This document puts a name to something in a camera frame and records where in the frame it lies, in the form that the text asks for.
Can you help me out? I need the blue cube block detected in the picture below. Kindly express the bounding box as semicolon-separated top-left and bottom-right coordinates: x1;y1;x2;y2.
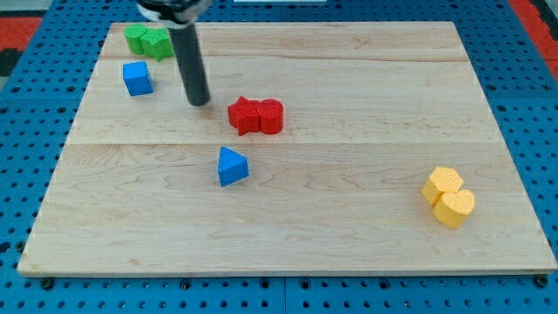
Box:
122;61;153;97

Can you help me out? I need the red cylinder block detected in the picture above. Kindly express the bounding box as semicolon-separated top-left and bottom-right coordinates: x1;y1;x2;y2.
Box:
256;99;284;134

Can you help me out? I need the wooden board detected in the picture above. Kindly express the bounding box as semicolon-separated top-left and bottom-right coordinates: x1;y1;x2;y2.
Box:
18;22;557;277

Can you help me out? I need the blue triangle block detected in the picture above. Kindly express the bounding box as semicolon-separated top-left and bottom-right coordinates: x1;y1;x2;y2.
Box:
217;147;249;187

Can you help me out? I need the red star block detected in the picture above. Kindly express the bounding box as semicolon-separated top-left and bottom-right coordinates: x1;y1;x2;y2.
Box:
228;96;260;136

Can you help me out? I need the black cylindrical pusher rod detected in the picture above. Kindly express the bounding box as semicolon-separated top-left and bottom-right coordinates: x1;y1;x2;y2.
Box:
169;24;210;106

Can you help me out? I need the yellow hexagon block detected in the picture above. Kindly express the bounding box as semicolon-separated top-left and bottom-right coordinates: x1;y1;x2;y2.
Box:
421;167;464;206

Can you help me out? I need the green star block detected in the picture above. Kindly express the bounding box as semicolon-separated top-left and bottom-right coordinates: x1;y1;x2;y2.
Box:
140;28;174;61

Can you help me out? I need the yellow heart block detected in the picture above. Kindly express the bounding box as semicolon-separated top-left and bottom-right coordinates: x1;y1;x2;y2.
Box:
432;189;476;229

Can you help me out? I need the green cylinder block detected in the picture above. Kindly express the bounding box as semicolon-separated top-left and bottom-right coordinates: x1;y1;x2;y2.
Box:
124;24;147;55

